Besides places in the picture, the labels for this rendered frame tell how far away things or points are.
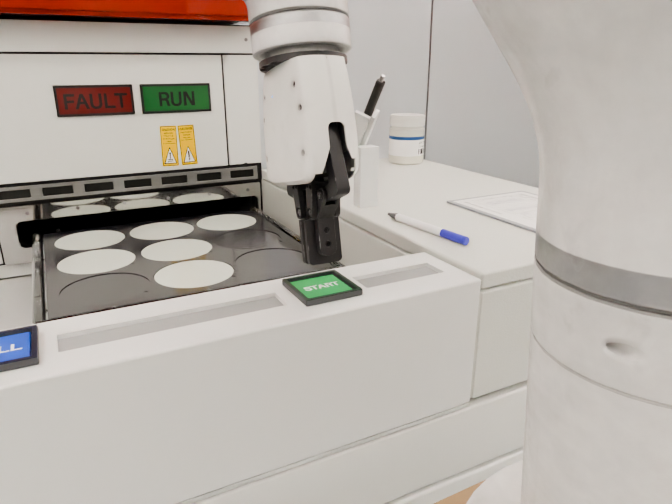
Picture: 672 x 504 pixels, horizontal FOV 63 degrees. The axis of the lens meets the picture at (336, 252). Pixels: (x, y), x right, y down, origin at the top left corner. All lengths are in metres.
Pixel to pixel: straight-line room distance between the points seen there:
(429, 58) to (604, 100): 2.89
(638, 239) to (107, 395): 0.35
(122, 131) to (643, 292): 0.89
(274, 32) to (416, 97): 2.61
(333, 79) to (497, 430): 0.42
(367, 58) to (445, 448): 2.43
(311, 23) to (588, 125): 0.29
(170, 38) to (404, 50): 2.09
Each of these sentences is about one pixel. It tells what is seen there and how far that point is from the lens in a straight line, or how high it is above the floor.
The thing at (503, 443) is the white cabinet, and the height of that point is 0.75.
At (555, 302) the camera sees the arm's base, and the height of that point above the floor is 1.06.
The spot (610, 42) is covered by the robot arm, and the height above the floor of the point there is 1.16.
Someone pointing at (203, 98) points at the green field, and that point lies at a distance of 1.03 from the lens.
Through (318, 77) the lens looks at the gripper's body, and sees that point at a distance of 0.44.
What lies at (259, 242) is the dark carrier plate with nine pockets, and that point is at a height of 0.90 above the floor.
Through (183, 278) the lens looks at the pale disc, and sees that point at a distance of 0.72.
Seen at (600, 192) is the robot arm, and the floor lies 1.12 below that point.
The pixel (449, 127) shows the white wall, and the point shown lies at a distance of 3.21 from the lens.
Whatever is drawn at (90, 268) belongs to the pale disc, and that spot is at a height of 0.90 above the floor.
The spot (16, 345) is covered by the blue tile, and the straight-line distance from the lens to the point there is 0.47.
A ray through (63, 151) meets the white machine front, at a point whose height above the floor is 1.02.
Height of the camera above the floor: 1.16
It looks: 19 degrees down
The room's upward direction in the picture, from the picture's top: straight up
